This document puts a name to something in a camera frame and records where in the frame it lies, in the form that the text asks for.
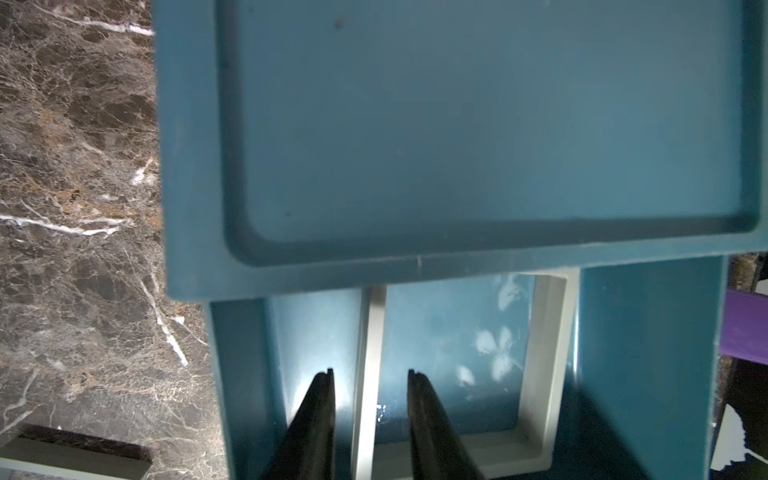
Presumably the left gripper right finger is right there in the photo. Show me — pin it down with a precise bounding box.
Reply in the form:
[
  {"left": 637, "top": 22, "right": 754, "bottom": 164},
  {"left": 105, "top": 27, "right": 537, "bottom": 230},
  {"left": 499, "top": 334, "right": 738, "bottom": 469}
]
[{"left": 407, "top": 369, "right": 484, "bottom": 480}]

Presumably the teal top drawer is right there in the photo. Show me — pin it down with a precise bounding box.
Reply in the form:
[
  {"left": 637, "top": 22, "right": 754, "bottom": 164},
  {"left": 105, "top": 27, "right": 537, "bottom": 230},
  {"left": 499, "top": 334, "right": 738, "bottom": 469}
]
[{"left": 205, "top": 257, "right": 727, "bottom": 479}]

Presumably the teal drawer cabinet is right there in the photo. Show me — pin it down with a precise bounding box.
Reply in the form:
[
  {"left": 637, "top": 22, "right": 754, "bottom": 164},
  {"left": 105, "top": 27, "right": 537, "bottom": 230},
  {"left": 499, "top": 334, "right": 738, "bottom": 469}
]
[{"left": 152, "top": 1, "right": 767, "bottom": 302}]

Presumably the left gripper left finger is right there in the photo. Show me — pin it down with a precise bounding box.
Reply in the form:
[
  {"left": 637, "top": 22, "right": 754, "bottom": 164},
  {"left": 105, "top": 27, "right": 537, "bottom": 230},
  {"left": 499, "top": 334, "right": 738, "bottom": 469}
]
[{"left": 261, "top": 369, "right": 336, "bottom": 479}]

